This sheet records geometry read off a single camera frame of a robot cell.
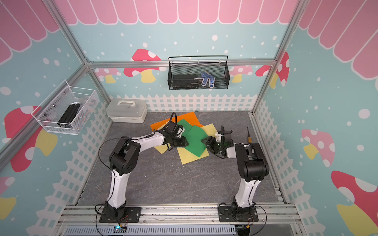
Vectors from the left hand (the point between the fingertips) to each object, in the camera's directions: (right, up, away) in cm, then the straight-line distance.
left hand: (185, 145), depth 99 cm
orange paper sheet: (+3, +20, +19) cm, 27 cm away
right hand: (+12, +2, -2) cm, 12 cm away
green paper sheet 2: (0, +14, +15) cm, 21 cm away
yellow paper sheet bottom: (+1, -7, -3) cm, 7 cm away
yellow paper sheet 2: (+18, +11, +11) cm, 23 cm away
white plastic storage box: (-43, +25, +8) cm, 50 cm away
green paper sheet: (+6, +7, 0) cm, 9 cm away
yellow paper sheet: (-15, -1, -4) cm, 15 cm away
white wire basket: (-58, +21, -27) cm, 68 cm away
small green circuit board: (-31, -38, -27) cm, 56 cm away
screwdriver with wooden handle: (+45, +4, +4) cm, 45 cm away
